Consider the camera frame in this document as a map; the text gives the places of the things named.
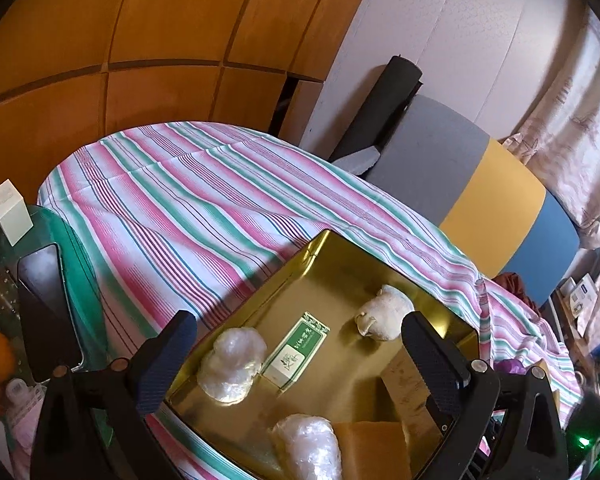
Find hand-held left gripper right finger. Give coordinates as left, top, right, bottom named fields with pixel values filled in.
left=401, top=311, right=571, bottom=480

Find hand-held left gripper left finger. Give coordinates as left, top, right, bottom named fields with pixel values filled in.
left=30, top=310, right=198, bottom=480

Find bubble bundle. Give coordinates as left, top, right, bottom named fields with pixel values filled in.
left=196, top=327, right=268, bottom=403
left=271, top=413, right=343, bottom=480

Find purple snack packet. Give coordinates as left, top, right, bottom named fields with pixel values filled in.
left=495, top=357, right=528, bottom=375

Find gold metal tin tray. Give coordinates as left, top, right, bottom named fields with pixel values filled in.
left=162, top=228, right=481, bottom=480

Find green white small box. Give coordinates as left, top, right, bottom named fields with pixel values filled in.
left=260, top=311, right=330, bottom=393

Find wooden shelf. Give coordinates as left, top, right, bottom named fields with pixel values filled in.
left=550, top=285, right=600, bottom=376

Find dark red cloth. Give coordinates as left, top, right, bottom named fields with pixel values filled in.
left=492, top=272, right=541, bottom=313

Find green glass table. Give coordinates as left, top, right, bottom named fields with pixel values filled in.
left=0, top=202, right=111, bottom=480

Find white blue carton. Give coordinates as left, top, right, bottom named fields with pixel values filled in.
left=567, top=272, right=598, bottom=318

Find black smartphone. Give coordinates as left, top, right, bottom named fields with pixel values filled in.
left=17, top=242, right=84, bottom=385

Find small white bottle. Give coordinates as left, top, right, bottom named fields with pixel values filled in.
left=5, top=379, right=31, bottom=403

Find pink green striped tablecloth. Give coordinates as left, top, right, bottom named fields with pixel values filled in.
left=37, top=120, right=583, bottom=480

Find pink soft packet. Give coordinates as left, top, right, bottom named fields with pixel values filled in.
left=0, top=400, right=46, bottom=461

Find grey yellow blue chair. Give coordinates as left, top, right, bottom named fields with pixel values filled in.
left=365, top=94, right=580, bottom=306

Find white foam piece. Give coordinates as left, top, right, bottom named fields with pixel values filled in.
left=332, top=146, right=381, bottom=178

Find plain white box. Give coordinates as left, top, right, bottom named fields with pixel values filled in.
left=0, top=179, right=33, bottom=247

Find black rolled mat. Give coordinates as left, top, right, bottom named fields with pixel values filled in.
left=327, top=55, right=425, bottom=163

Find hanging patterned beige cloth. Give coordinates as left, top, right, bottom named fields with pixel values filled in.
left=497, top=5, right=600, bottom=251

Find orange wooden wardrobe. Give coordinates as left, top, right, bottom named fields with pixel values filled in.
left=0, top=0, right=386, bottom=201

